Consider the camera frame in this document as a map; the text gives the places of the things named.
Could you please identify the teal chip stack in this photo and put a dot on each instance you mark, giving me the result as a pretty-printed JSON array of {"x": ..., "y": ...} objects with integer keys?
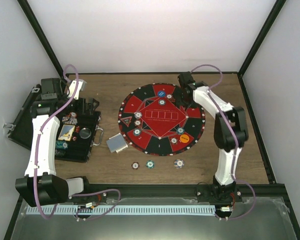
[{"x": 150, "y": 164}]

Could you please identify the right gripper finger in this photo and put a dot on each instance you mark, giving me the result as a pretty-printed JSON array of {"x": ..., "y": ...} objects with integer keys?
[
  {"x": 192, "y": 105},
  {"x": 178, "y": 96}
]

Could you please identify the round red black poker mat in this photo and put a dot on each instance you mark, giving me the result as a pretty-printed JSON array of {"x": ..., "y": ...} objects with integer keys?
[{"x": 159, "y": 123}]

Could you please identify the clear dealer button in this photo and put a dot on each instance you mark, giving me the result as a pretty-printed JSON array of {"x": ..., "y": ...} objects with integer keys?
[{"x": 85, "y": 133}]

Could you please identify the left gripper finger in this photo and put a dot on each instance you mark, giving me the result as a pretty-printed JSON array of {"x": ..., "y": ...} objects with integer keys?
[
  {"x": 92, "y": 103},
  {"x": 81, "y": 106}
]

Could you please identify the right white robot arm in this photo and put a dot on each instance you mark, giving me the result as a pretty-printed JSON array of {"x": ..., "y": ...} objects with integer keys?
[{"x": 230, "y": 130}]

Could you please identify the teal chips in case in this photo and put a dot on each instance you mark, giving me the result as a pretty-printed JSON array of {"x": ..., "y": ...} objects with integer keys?
[{"x": 60, "y": 148}]

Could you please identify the blue white chip seat three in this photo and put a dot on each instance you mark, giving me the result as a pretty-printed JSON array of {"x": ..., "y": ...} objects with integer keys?
[{"x": 138, "y": 115}]

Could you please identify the blue small blind button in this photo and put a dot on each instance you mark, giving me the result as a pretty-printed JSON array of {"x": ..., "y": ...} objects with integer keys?
[{"x": 161, "y": 93}]

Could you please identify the black poker chip case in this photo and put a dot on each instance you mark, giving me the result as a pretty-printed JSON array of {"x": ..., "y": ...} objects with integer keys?
[{"x": 79, "y": 150}]

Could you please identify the teal chip seat two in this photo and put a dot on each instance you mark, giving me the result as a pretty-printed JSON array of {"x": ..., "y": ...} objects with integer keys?
[{"x": 136, "y": 132}]

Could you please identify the chips in case top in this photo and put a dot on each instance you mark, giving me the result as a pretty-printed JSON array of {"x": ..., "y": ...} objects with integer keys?
[{"x": 70, "y": 119}]

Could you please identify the teal chip seat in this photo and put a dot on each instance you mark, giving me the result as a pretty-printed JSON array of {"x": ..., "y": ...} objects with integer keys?
[{"x": 161, "y": 102}]

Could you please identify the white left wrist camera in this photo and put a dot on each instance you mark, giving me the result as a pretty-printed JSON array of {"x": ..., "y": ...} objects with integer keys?
[{"x": 75, "y": 88}]

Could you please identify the black front mounting rail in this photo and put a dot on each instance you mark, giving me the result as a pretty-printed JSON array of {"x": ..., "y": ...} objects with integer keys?
[{"x": 200, "y": 192}]

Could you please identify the card box in case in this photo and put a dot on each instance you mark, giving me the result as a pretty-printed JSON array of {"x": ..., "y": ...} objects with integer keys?
[{"x": 66, "y": 132}]

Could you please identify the orange big blind button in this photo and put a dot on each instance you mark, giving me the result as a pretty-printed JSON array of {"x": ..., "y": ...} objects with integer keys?
[{"x": 184, "y": 138}]

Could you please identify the blue orange chip stack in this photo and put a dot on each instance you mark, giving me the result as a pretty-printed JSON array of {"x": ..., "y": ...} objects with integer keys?
[{"x": 179, "y": 163}]

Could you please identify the triangular all in marker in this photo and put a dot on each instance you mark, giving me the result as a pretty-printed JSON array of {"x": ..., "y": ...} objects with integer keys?
[{"x": 126, "y": 120}]

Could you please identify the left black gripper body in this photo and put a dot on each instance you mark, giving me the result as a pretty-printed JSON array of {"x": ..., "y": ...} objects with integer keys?
[{"x": 62, "y": 100}]

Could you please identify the brown 100 chip stack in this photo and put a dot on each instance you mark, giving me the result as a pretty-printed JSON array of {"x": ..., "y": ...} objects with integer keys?
[{"x": 135, "y": 165}]

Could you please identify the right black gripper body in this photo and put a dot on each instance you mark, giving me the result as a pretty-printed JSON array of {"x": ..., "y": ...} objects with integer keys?
[{"x": 187, "y": 102}]

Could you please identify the perforated light blue rail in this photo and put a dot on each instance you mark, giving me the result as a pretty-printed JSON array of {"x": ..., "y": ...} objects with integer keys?
[{"x": 139, "y": 210}]

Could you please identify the red dice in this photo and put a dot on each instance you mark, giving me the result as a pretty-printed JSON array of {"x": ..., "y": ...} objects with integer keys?
[{"x": 77, "y": 129}]

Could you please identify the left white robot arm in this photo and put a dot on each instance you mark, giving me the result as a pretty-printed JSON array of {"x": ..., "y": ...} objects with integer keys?
[{"x": 41, "y": 185}]

